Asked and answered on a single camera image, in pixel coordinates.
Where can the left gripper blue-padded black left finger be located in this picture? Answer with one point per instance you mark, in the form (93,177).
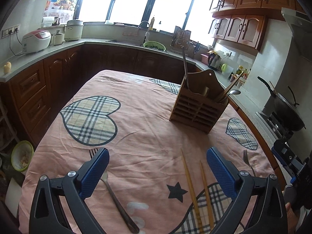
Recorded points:
(47,213)

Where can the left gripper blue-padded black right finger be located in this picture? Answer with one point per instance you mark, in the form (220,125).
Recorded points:
(268,214)

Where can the metal spoon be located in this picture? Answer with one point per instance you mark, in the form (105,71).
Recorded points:
(232,92)

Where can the person's right hand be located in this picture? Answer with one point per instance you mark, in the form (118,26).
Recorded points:
(292,218)

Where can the green bowl on floor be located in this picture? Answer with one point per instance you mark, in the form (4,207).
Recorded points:
(21,156)

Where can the gas stove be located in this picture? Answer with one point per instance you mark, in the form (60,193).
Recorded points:
(275,128)

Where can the black wok with lid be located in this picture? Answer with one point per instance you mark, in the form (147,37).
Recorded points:
(286,112)

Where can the pink heart-patterned tablecloth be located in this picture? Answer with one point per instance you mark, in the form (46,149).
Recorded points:
(129,115)

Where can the lower wooden base cabinets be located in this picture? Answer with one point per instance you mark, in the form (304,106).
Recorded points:
(35,95)

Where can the condiment bottles group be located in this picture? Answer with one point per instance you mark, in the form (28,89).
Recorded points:
(242,73)

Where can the chopsticks standing in holder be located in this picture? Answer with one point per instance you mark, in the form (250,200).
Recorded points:
(230,86)

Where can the wooden utensil holder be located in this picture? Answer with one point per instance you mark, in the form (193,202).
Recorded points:
(200,101)

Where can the green round lid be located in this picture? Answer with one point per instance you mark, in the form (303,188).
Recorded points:
(224,67)

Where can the white red rice cooker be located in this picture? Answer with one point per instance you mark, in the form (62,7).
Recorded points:
(35,41)

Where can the white electric pot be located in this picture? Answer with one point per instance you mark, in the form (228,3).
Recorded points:
(73,30)

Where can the steel electric kettle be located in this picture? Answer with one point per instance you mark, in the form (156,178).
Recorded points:
(214,60)

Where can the pink container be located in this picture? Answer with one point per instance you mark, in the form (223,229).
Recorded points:
(205,59)

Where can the green colander with vegetables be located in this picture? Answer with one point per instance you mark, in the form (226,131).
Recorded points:
(154,45)

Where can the chrome sink faucet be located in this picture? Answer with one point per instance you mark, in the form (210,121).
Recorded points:
(146,26)

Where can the range hood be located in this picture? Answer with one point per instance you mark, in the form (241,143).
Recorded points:
(301,29)

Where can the dish drying rack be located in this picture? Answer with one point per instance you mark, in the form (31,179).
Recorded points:
(181,39)

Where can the fork with dark handle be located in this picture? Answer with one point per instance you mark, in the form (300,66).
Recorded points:
(132,226)

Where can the dark utensil handle in holder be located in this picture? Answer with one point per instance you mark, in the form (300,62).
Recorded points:
(185,67)

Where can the upper wooden wall cabinets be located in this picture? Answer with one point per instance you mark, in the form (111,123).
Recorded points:
(245,21)

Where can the fruit poster on wall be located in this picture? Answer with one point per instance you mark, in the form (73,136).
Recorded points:
(64,1)

